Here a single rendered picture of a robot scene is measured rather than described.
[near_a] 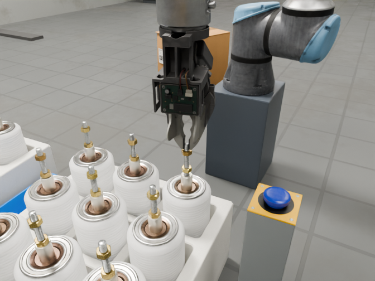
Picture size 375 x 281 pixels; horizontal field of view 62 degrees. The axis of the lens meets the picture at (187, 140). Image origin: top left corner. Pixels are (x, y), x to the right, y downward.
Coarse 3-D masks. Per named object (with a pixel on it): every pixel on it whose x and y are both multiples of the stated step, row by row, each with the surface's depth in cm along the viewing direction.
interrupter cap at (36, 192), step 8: (56, 176) 63; (64, 176) 63; (32, 184) 60; (40, 184) 61; (56, 184) 61; (64, 184) 61; (32, 192) 59; (40, 192) 59; (48, 192) 59; (56, 192) 59; (64, 192) 59; (40, 200) 57; (48, 200) 57
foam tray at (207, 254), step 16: (112, 192) 70; (160, 192) 72; (160, 208) 65; (224, 208) 65; (208, 224) 62; (224, 224) 63; (192, 240) 58; (208, 240) 58; (224, 240) 67; (128, 256) 56; (192, 256) 55; (208, 256) 57; (224, 256) 72; (192, 272) 52; (208, 272) 60
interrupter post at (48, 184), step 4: (52, 176) 59; (44, 180) 58; (48, 180) 58; (52, 180) 59; (44, 184) 58; (48, 184) 58; (52, 184) 59; (44, 188) 59; (48, 188) 59; (52, 188) 59
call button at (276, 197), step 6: (264, 192) 47; (270, 192) 47; (276, 192) 47; (282, 192) 47; (288, 192) 47; (264, 198) 47; (270, 198) 46; (276, 198) 46; (282, 198) 46; (288, 198) 46; (270, 204) 46; (276, 204) 45; (282, 204) 45; (288, 204) 46
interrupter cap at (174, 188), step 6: (174, 180) 62; (180, 180) 62; (198, 180) 62; (168, 186) 60; (174, 186) 60; (180, 186) 61; (198, 186) 60; (204, 186) 60; (174, 192) 59; (180, 192) 59; (186, 192) 59; (192, 192) 59; (198, 192) 59; (180, 198) 57; (186, 198) 57; (192, 198) 57
